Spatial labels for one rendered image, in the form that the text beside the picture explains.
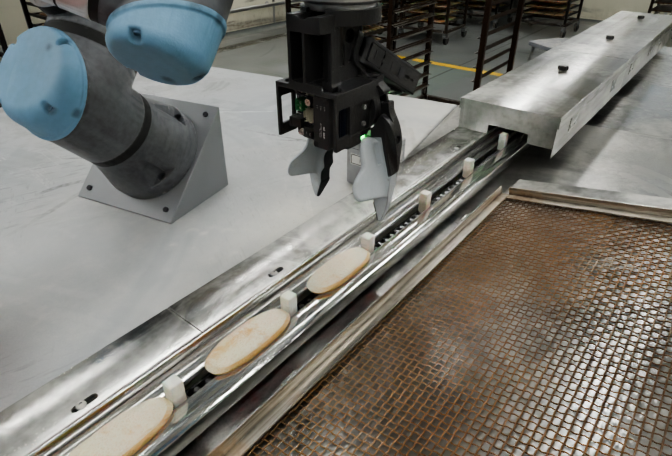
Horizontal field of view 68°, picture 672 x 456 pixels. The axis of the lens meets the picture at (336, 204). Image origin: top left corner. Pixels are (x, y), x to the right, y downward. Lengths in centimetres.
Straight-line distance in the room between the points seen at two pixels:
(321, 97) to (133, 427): 30
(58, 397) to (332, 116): 33
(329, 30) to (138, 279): 39
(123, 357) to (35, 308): 19
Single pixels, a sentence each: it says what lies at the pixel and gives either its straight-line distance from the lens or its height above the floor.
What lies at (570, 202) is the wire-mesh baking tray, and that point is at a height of 91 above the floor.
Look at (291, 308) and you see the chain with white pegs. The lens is 52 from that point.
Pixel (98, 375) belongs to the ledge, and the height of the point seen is 86.
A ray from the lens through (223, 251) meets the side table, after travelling 68.
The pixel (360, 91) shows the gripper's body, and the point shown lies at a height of 107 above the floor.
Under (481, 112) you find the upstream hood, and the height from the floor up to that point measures 90.
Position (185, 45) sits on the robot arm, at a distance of 37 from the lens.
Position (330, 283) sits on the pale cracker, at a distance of 55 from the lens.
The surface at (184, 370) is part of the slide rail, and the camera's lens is 49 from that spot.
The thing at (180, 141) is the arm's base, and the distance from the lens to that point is 75.
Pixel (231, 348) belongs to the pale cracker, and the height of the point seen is 86.
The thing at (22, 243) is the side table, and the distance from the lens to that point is 80.
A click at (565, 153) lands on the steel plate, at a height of 82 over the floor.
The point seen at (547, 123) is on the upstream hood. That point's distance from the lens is 91.
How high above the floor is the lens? 120
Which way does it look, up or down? 30 degrees down
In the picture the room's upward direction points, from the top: straight up
